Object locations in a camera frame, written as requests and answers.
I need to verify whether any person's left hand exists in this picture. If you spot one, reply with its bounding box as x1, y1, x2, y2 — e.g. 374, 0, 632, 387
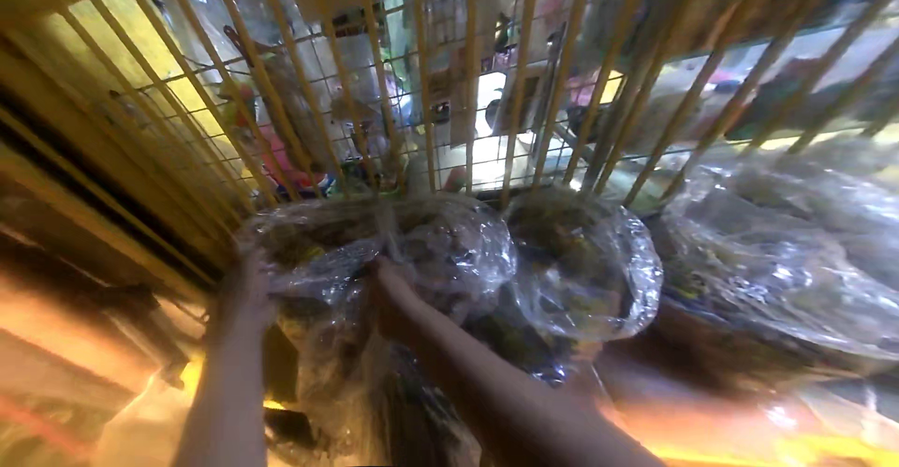
216, 245, 276, 334

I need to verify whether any large clear plastic bag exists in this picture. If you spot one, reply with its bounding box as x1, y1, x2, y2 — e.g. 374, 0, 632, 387
649, 137, 899, 363

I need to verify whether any person's right hand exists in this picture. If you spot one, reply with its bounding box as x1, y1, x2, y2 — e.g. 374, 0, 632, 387
361, 255, 427, 345

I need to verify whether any round clear plastic bag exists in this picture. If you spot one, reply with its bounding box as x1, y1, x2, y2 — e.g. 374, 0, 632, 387
504, 189, 664, 345

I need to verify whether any yellow metal bar fence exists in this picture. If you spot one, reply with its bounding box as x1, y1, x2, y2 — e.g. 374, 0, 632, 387
0, 0, 899, 285

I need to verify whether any crumpled translucent plastic bag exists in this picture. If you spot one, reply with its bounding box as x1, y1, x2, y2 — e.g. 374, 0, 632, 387
277, 298, 486, 467

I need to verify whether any person's right forearm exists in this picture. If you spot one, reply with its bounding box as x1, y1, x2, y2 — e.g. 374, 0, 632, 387
395, 305, 667, 467

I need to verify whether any person's left forearm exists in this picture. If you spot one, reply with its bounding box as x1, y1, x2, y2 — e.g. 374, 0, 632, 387
171, 323, 269, 467

